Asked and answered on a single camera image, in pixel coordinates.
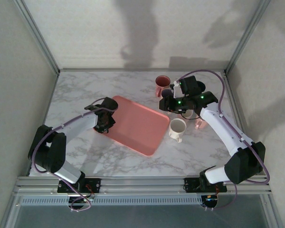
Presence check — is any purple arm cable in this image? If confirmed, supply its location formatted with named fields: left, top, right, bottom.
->
left=178, top=68, right=270, bottom=211
left=28, top=97, right=117, bottom=212

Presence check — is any aluminium back rail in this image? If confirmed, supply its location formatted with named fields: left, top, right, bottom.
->
left=58, top=68, right=228, bottom=73

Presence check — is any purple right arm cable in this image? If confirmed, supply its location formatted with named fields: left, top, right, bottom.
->
left=178, top=68, right=270, bottom=211

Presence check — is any aluminium side rail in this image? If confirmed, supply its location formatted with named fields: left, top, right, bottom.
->
left=222, top=72, right=269, bottom=178

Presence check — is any light blue mug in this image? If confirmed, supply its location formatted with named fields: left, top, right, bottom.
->
left=161, top=88, right=174, bottom=98

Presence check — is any slotted grey cable duct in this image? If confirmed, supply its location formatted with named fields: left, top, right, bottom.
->
left=19, top=196, right=204, bottom=207

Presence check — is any pink patterned mug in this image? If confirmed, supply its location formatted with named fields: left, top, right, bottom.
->
left=155, top=75, right=171, bottom=97

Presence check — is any lower aluminium frame leg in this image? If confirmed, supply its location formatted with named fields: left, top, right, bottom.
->
left=262, top=194, right=284, bottom=228
left=0, top=194, right=23, bottom=228

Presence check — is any aluminium front rail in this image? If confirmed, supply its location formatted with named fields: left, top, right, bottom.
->
left=13, top=175, right=273, bottom=197

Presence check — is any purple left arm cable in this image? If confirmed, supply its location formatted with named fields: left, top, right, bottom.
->
left=28, top=97, right=117, bottom=212

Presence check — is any small lit circuit board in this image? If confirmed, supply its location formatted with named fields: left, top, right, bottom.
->
left=203, top=195, right=219, bottom=208

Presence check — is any aluminium frame post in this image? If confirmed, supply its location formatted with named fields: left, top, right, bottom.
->
left=224, top=0, right=273, bottom=74
left=13, top=0, right=60, bottom=76

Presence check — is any pale pink mug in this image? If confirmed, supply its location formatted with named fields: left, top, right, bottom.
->
left=169, top=118, right=187, bottom=143

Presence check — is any pink plastic tray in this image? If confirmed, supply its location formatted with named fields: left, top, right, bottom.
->
left=94, top=95, right=171, bottom=157

